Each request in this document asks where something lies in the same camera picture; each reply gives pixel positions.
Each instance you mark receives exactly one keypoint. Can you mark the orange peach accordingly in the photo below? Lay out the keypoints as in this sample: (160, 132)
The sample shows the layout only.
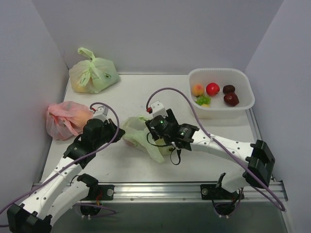
(197, 90)

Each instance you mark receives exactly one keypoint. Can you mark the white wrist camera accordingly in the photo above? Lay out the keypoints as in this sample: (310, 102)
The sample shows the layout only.
(100, 112)
(157, 109)

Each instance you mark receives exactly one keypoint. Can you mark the pink knotted plastic bag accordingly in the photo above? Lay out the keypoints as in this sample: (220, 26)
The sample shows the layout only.
(66, 119)

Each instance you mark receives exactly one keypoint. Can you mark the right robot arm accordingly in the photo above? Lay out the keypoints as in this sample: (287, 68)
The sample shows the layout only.
(255, 159)

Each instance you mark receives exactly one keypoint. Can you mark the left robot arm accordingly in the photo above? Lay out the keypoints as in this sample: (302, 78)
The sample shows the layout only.
(65, 186)

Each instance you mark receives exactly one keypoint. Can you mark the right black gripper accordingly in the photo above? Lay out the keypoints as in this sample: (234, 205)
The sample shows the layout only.
(150, 124)

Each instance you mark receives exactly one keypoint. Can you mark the dark red fruit lower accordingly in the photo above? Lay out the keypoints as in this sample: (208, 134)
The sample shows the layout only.
(231, 99)

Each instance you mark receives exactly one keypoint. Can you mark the right black base bracket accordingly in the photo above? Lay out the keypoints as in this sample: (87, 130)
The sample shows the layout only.
(216, 192)

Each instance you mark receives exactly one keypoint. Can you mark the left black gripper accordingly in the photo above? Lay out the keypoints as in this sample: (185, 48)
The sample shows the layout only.
(112, 131)

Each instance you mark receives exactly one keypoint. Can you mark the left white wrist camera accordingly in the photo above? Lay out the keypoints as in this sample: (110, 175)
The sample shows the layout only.
(100, 112)

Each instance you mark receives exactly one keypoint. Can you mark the red apple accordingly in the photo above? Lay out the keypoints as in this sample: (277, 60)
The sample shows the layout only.
(212, 89)

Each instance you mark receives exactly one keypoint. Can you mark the green grape bunch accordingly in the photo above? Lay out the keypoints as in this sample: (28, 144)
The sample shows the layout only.
(203, 100)

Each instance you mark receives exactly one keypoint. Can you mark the green knotted plastic bag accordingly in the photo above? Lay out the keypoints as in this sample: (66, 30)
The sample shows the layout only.
(92, 75)

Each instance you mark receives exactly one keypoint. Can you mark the black base bracket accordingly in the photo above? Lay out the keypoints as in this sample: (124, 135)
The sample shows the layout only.
(216, 192)
(101, 192)

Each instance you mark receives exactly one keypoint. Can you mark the light green fruit bag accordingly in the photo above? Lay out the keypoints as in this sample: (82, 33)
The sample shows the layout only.
(136, 136)

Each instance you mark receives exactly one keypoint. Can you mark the dark maroon fruit upper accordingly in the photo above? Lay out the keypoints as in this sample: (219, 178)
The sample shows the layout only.
(228, 89)

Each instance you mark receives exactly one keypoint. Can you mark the left black base bracket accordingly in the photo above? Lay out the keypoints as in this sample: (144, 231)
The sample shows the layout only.
(101, 192)

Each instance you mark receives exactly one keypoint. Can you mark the white plastic basket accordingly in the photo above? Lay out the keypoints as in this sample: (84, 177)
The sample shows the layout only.
(218, 109)

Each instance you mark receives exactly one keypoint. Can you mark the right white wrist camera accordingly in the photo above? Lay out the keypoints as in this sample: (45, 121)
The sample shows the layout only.
(157, 109)

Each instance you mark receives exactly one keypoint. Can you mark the aluminium mounting rail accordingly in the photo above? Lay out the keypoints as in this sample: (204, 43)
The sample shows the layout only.
(179, 192)

